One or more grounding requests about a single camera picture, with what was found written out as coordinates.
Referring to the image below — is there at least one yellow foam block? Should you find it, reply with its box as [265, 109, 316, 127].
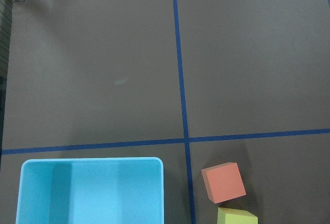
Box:
[217, 207, 258, 224]

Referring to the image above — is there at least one orange foam block left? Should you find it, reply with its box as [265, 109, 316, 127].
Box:
[201, 162, 246, 203]

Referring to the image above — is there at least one light blue plastic bin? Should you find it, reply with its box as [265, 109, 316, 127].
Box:
[15, 157, 164, 223]

